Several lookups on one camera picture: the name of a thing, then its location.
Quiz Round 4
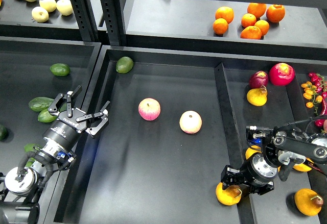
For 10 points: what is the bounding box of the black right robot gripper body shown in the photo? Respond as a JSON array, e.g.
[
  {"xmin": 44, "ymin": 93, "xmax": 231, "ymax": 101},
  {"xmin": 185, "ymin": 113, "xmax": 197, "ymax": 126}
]
[{"xmin": 241, "ymin": 155, "xmax": 277, "ymax": 187}]

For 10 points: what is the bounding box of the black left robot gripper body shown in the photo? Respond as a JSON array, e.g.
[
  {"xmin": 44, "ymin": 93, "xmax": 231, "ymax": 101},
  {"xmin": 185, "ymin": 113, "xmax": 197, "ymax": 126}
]
[{"xmin": 43, "ymin": 108, "xmax": 87, "ymax": 151}]

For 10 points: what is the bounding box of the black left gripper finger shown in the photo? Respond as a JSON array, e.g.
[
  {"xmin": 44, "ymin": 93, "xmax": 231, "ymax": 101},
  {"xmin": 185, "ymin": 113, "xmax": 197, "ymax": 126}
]
[
  {"xmin": 76, "ymin": 101, "xmax": 110, "ymax": 138},
  {"xmin": 48, "ymin": 85, "xmax": 82, "ymax": 118}
]

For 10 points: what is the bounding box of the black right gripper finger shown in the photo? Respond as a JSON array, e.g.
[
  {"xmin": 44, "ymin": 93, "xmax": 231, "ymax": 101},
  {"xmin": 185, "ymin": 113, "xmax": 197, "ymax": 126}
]
[
  {"xmin": 220, "ymin": 165, "xmax": 249, "ymax": 190},
  {"xmin": 242, "ymin": 184, "xmax": 274, "ymax": 195}
]

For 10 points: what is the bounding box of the yellow pear with brown stem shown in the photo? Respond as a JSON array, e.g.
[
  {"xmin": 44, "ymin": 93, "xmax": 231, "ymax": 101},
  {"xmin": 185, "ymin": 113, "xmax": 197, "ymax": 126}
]
[{"xmin": 216, "ymin": 182, "xmax": 243, "ymax": 206}]

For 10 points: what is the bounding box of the dark green avocado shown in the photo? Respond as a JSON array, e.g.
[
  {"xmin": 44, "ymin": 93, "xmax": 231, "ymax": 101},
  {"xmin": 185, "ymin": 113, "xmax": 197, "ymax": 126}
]
[
  {"xmin": 23, "ymin": 143, "xmax": 43, "ymax": 168},
  {"xmin": 59, "ymin": 102, "xmax": 67, "ymax": 112}
]

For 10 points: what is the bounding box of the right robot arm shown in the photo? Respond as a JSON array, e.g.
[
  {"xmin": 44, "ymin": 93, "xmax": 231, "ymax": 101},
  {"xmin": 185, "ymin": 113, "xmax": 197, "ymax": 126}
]
[{"xmin": 221, "ymin": 122, "xmax": 326, "ymax": 195}]

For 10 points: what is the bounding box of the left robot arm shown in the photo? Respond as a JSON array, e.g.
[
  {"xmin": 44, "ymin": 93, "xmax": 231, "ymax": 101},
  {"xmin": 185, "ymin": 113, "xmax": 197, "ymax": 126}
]
[{"xmin": 1, "ymin": 86, "xmax": 110, "ymax": 223}]

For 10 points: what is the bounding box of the light green avocado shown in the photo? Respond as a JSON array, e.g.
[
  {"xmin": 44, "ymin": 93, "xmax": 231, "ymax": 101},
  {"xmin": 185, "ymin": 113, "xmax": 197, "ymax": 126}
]
[{"xmin": 37, "ymin": 109, "xmax": 59, "ymax": 123}]

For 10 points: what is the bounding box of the green avocado top left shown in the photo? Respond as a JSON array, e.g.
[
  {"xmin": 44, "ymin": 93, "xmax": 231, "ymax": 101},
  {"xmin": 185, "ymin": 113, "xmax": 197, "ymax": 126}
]
[{"xmin": 50, "ymin": 63, "xmax": 71, "ymax": 77}]

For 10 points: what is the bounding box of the yellow pear lower right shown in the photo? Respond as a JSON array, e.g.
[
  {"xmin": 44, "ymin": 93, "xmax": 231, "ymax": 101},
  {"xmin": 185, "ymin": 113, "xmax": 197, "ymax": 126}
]
[{"xmin": 294, "ymin": 188, "xmax": 324, "ymax": 216}]

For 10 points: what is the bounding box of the dark avocado at left edge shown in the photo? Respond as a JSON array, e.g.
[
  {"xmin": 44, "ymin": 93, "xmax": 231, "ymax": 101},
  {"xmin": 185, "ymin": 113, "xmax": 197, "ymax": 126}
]
[{"xmin": 0, "ymin": 124, "xmax": 8, "ymax": 140}]

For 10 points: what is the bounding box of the green avocado in centre tray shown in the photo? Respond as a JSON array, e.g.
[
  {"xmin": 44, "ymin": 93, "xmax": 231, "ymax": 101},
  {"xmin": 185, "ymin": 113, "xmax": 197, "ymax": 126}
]
[{"xmin": 116, "ymin": 56, "xmax": 134, "ymax": 73}]

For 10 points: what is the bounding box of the yellow pear near red apple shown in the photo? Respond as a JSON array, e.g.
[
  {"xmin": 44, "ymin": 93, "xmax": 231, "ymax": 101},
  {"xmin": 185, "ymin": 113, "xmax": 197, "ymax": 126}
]
[{"xmin": 246, "ymin": 86, "xmax": 268, "ymax": 107}]

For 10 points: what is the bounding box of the black left tray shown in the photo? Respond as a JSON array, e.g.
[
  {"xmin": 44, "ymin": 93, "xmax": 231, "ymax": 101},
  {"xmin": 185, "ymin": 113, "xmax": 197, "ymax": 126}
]
[{"xmin": 1, "ymin": 37, "xmax": 101, "ymax": 223}]

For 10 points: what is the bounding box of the black tray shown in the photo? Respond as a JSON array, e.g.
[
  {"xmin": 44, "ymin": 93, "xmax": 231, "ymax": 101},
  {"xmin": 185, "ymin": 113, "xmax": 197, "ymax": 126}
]
[
  {"xmin": 215, "ymin": 58, "xmax": 326, "ymax": 223},
  {"xmin": 1, "ymin": 37, "xmax": 101, "ymax": 223},
  {"xmin": 43, "ymin": 44, "xmax": 258, "ymax": 224}
]

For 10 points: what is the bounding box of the pink red apple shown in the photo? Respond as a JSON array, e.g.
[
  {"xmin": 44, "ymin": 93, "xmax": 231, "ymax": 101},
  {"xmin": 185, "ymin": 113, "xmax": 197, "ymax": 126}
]
[{"xmin": 138, "ymin": 97, "xmax": 161, "ymax": 121}]

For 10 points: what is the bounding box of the pale pink apple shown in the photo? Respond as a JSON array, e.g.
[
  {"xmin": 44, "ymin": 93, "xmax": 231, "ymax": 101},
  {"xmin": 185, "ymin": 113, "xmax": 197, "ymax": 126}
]
[{"xmin": 179, "ymin": 110, "xmax": 202, "ymax": 134}]

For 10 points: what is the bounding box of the black centre tray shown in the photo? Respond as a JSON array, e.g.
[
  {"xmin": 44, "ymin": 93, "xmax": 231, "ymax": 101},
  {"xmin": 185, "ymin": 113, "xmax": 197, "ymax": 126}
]
[{"xmin": 43, "ymin": 44, "xmax": 258, "ymax": 224}]

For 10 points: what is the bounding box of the red chili pepper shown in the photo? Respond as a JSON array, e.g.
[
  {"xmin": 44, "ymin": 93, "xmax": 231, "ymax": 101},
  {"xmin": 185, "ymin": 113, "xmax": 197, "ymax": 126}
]
[{"xmin": 314, "ymin": 99, "xmax": 326, "ymax": 129}]

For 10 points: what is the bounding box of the black right tray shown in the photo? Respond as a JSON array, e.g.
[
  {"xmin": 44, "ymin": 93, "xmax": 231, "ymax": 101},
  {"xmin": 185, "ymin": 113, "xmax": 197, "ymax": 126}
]
[{"xmin": 215, "ymin": 58, "xmax": 326, "ymax": 223}]

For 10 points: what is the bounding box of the dark red apple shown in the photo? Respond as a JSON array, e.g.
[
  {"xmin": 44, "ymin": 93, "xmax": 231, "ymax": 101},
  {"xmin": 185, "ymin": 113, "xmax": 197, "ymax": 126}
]
[{"xmin": 249, "ymin": 70, "xmax": 269, "ymax": 89}]

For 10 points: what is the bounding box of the large red apple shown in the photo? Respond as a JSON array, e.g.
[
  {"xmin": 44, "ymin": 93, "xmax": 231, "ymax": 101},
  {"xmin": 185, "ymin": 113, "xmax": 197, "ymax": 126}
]
[{"xmin": 269, "ymin": 63, "xmax": 295, "ymax": 86}]

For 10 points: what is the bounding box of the cherry tomato bunch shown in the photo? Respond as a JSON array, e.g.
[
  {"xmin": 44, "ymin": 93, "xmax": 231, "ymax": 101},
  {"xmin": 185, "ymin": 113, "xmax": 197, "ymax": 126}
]
[{"xmin": 301, "ymin": 72, "xmax": 326, "ymax": 108}]

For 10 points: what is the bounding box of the black metal shelf rack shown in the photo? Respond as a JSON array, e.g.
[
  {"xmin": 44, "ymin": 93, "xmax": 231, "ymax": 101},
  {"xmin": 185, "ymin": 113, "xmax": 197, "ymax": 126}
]
[{"xmin": 1, "ymin": 0, "xmax": 326, "ymax": 60}]

